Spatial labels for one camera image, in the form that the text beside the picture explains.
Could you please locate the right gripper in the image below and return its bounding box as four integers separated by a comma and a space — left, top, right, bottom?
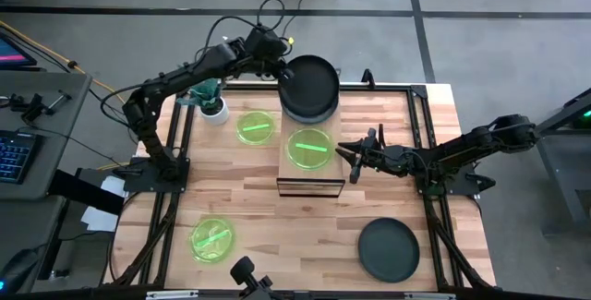
335, 123, 410, 185

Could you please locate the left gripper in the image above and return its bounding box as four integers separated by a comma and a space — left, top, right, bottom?
244, 25, 296, 82

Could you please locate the black round plate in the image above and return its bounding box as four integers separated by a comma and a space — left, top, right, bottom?
357, 217, 421, 284
281, 99, 341, 125
278, 54, 342, 116

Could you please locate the transparent green round plate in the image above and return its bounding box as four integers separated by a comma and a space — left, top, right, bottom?
285, 126, 335, 172
188, 216, 235, 264
235, 109, 278, 146

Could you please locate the green plant in white pot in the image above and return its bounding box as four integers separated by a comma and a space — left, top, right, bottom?
175, 77, 231, 126

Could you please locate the black metal stand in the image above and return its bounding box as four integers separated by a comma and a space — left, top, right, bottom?
530, 86, 591, 236

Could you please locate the black flat bar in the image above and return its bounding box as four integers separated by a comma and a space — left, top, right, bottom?
47, 169, 126, 216

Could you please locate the white paper sheet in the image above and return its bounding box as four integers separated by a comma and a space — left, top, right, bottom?
80, 174, 127, 234

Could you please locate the grey side desk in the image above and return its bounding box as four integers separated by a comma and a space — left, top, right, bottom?
0, 69, 93, 293

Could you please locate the black clamp tool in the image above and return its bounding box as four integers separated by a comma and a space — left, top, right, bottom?
7, 89, 73, 124

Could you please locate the computer monitor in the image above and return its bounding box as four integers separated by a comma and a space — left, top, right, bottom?
0, 31, 38, 68

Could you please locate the backlit black keyboard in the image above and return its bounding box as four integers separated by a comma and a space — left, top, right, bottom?
0, 129, 43, 185

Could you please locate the black computer mouse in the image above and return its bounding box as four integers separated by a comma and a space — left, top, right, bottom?
0, 247, 41, 294

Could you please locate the wooden shelf with black frame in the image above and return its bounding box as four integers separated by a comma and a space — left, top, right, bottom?
275, 73, 346, 198

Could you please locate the black aluminium table frame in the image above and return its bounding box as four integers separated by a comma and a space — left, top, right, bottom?
110, 80, 498, 292

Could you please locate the black floor cable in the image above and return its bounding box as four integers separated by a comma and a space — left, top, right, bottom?
280, 0, 309, 38

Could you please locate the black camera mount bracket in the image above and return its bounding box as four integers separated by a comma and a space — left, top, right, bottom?
360, 67, 377, 90

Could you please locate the silver metal bracket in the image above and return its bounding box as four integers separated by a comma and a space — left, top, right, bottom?
403, 292, 457, 300
145, 290, 200, 300

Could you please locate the black knob mount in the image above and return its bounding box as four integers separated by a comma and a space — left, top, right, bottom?
229, 256, 278, 300

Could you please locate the yellow floor cable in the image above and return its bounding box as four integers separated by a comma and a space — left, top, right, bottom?
0, 20, 128, 106

